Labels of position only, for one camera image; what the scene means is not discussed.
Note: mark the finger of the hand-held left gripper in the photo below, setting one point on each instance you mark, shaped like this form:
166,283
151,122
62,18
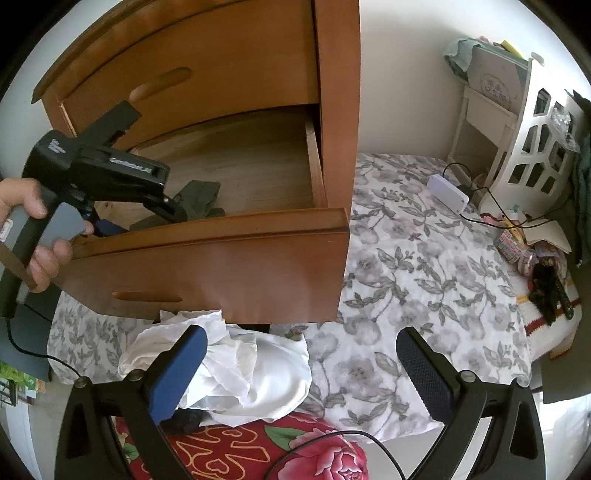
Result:
113,122
168,210

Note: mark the white rectangular charger box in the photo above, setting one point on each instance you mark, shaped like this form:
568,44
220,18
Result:
448,194

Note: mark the red floral blanket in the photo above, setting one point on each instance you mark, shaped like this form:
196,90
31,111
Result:
231,452

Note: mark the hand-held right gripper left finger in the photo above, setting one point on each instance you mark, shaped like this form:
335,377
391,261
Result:
175,374

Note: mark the grey underwear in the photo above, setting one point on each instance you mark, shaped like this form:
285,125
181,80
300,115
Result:
203,194

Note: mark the teal jacket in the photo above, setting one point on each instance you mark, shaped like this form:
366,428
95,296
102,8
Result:
584,184

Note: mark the green picture book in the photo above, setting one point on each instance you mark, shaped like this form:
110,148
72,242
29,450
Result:
18,383

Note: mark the colourful patterned box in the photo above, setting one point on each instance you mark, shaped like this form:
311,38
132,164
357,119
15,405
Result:
508,247

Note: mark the yellow sponge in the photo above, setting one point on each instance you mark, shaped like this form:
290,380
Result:
511,47

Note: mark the black remote control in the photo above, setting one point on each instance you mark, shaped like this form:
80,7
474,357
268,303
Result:
567,302

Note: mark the black fuzzy object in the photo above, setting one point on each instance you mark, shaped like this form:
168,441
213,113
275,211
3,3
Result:
545,290

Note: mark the white ruffled underwear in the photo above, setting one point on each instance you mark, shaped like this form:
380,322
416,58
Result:
226,369

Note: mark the teal cloth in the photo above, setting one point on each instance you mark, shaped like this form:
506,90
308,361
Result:
457,55

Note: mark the white cardboard box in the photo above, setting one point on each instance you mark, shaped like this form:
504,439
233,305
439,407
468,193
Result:
494,74

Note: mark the white cloth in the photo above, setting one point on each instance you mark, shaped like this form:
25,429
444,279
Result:
194,321

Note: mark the grey floral bed sheet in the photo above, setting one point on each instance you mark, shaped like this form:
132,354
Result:
415,277

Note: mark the clear plastic packet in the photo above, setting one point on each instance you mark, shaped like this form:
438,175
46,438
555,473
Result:
565,124

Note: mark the white cutout rack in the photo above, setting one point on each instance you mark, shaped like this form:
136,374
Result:
494,198

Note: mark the wooden nightstand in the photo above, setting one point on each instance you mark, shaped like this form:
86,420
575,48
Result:
337,115

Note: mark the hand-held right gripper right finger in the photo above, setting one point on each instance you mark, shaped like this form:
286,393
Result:
427,374

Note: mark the striped crochet mat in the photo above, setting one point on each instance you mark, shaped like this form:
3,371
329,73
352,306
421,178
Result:
538,332

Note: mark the person's left hand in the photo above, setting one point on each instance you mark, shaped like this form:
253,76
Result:
21,196

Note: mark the pink round jar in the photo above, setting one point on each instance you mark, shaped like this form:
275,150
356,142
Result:
526,264

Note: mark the wooden nightstand drawer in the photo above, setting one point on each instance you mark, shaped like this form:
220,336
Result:
231,60
207,277

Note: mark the dark grey panel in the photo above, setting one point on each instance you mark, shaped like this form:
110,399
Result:
32,341

